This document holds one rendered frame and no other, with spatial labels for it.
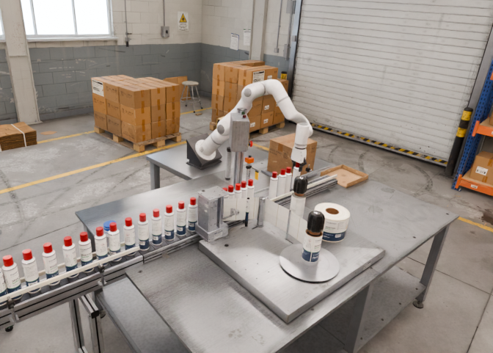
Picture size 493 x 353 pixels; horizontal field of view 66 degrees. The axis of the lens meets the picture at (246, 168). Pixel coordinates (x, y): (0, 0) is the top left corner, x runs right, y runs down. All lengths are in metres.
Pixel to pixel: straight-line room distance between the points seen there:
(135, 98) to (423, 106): 4.25
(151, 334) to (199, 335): 0.88
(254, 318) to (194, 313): 0.26
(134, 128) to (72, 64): 2.32
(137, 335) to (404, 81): 5.24
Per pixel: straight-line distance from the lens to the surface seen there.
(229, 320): 1.75
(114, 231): 1.92
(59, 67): 7.42
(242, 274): 1.90
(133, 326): 2.60
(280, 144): 2.91
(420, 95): 6.36
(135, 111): 5.51
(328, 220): 2.15
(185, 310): 1.79
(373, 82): 6.60
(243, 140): 2.19
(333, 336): 2.63
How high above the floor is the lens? 2.08
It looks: 23 degrees down
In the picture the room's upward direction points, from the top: 4 degrees clockwise
